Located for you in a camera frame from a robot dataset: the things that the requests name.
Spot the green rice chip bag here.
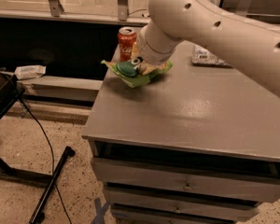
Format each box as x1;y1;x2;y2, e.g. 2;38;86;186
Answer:
101;57;173;88

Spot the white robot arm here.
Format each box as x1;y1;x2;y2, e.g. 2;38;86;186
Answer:
137;0;280;98

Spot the red coke can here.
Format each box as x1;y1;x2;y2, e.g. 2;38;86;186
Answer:
118;26;137;62

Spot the clear plastic water bottle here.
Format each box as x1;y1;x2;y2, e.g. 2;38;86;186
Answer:
191;45;231;68

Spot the grey drawer cabinet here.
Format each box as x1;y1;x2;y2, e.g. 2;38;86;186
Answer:
84;43;280;224

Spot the white wipes packet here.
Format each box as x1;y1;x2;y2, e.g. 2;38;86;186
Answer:
14;65;46;80

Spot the black stand with legs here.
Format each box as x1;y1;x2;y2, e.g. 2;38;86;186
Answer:
0;72;77;224

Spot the grey metal railing frame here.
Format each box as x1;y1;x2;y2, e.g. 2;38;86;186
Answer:
0;0;280;30

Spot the black cable on floor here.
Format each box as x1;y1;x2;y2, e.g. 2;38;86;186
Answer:
19;96;73;224

